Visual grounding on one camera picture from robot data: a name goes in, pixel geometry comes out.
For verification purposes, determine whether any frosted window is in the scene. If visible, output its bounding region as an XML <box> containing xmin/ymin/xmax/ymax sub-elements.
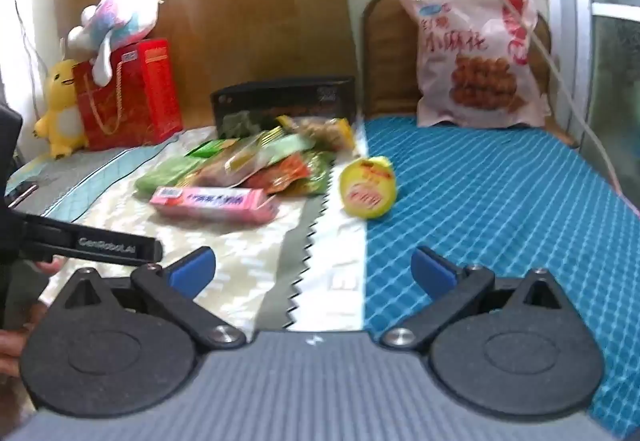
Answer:
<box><xmin>577</xmin><ymin>0</ymin><xmax>640</xmax><ymax>222</ymax></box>

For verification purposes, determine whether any yellow plush duck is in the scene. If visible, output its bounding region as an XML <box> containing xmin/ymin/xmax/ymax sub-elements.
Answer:
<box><xmin>34</xmin><ymin>58</ymin><xmax>90</xmax><ymax>159</ymax></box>

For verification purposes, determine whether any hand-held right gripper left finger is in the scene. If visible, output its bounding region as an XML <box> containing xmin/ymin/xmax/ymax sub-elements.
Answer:
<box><xmin>47</xmin><ymin>246</ymin><xmax>247</xmax><ymax>351</ymax></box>

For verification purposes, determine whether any white and pink plush toy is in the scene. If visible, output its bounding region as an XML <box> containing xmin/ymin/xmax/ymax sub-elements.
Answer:
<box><xmin>66</xmin><ymin>0</ymin><xmax>165</xmax><ymax>88</ymax></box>

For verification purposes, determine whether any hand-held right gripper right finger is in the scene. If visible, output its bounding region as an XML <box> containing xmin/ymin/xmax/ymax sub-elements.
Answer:
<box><xmin>379</xmin><ymin>246</ymin><xmax>571</xmax><ymax>351</ymax></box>

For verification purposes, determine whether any person's left hand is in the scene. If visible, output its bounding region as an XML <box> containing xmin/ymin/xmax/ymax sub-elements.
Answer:
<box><xmin>0</xmin><ymin>260</ymin><xmax>63</xmax><ymax>377</ymax></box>

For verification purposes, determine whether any round yellow snack pouch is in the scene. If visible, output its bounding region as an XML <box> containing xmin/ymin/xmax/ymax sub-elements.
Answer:
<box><xmin>339</xmin><ymin>156</ymin><xmax>398</xmax><ymax>220</ymax></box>

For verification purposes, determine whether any blue checked blanket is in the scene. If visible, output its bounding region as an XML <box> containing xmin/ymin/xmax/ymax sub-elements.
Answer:
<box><xmin>361</xmin><ymin>115</ymin><xmax>640</xmax><ymax>441</ymax></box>

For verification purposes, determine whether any large pink snack bag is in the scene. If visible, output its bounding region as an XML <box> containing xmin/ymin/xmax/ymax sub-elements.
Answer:
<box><xmin>398</xmin><ymin>0</ymin><xmax>552</xmax><ymax>129</ymax></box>

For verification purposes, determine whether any pile of snack packets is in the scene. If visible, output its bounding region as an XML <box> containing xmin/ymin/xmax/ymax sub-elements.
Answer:
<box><xmin>135</xmin><ymin>114</ymin><xmax>357</xmax><ymax>197</ymax></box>

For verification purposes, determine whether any red gift box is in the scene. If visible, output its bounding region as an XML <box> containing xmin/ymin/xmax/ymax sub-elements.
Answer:
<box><xmin>72</xmin><ymin>38</ymin><xmax>184</xmax><ymax>152</ymax></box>

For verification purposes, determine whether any white cable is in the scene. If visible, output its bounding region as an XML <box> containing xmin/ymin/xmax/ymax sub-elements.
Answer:
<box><xmin>447</xmin><ymin>0</ymin><xmax>628</xmax><ymax>194</ymax></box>

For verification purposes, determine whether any clear box of snack packets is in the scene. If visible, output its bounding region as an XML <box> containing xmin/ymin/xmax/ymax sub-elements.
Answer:
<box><xmin>210</xmin><ymin>75</ymin><xmax>357</xmax><ymax>138</ymax></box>

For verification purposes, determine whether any long pink snack pack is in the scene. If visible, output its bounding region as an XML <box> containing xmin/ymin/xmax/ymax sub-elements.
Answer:
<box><xmin>149</xmin><ymin>186</ymin><xmax>281</xmax><ymax>228</ymax></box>

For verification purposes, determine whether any teal striped cloth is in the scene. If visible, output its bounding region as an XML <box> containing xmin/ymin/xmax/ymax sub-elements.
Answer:
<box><xmin>4</xmin><ymin>141</ymin><xmax>173</xmax><ymax>224</ymax></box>

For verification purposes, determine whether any beige patterned blanket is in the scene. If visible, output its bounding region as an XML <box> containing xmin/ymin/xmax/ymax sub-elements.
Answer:
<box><xmin>39</xmin><ymin>124</ymin><xmax>368</xmax><ymax>334</ymax></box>

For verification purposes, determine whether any wooden board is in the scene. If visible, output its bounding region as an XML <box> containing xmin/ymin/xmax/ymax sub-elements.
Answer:
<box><xmin>51</xmin><ymin>0</ymin><xmax>359</xmax><ymax>132</ymax></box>

